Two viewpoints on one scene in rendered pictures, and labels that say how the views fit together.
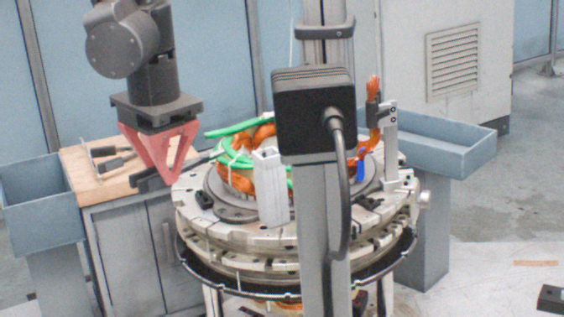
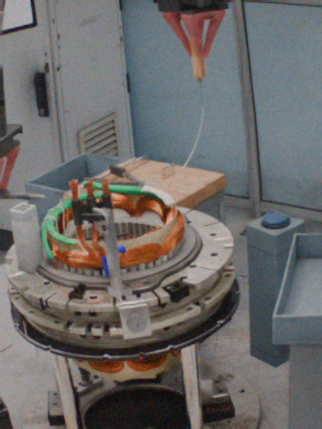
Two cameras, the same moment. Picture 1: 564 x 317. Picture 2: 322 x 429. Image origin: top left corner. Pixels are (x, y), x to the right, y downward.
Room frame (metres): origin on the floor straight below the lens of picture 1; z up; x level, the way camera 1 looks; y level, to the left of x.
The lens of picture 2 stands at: (0.36, -1.07, 1.64)
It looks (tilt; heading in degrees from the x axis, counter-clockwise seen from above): 23 degrees down; 61
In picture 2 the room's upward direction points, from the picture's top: 6 degrees counter-clockwise
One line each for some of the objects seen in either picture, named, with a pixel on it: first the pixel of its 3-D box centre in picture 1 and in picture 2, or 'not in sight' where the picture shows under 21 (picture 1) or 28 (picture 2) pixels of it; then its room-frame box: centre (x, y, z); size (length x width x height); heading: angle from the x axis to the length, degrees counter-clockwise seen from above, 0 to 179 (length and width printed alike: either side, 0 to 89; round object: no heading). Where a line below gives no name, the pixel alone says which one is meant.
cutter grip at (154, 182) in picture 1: (154, 181); not in sight; (0.75, 0.14, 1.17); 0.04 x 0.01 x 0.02; 127
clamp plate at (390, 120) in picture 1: (386, 115); (100, 220); (0.81, -0.13, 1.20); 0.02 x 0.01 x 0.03; 103
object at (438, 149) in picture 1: (413, 203); (318, 355); (1.08, -0.22, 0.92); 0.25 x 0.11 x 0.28; 45
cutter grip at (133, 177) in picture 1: (145, 176); not in sight; (0.76, 0.16, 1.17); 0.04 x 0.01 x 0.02; 127
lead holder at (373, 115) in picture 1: (374, 108); (93, 209); (0.81, -0.12, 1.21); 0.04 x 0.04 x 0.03; 21
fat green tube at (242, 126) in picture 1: (253, 123); (128, 191); (0.93, 0.03, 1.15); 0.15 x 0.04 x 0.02; 111
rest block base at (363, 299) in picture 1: (340, 300); (215, 402); (0.98, -0.08, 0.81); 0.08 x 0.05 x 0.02; 67
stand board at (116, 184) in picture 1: (129, 161); (144, 190); (1.07, 0.24, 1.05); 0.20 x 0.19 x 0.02; 111
